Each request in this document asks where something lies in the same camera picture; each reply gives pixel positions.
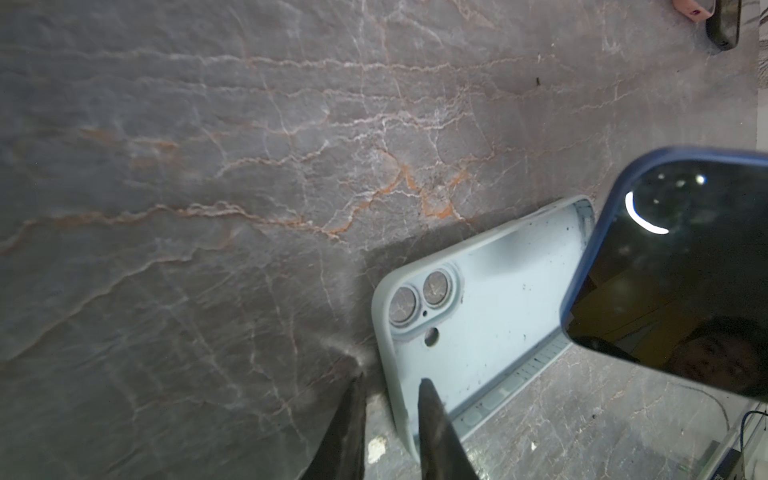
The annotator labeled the pink phone case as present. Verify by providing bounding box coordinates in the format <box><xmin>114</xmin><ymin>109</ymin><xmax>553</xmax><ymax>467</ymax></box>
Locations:
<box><xmin>671</xmin><ymin>0</ymin><xmax>716</xmax><ymax>23</ymax></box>

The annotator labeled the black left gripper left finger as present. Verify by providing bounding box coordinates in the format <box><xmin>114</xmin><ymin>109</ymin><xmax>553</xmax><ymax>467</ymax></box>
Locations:
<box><xmin>301</xmin><ymin>373</ymin><xmax>367</xmax><ymax>480</ymax></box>

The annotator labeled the blue-edged smartphone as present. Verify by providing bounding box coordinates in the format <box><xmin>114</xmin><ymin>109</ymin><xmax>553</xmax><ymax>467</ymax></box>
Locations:
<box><xmin>561</xmin><ymin>146</ymin><xmax>767</xmax><ymax>401</ymax></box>

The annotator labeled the clear teal phone case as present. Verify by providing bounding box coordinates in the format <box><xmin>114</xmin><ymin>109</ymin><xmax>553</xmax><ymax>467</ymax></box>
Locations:
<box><xmin>371</xmin><ymin>196</ymin><xmax>595</xmax><ymax>455</ymax></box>

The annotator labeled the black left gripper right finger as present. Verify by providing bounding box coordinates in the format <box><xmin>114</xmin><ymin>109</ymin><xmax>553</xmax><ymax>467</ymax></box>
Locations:
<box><xmin>418</xmin><ymin>378</ymin><xmax>479</xmax><ymax>480</ymax></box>

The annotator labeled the black phone case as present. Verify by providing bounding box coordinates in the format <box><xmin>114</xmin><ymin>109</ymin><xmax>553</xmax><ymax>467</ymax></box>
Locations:
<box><xmin>706</xmin><ymin>0</ymin><xmax>742</xmax><ymax>51</ymax></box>

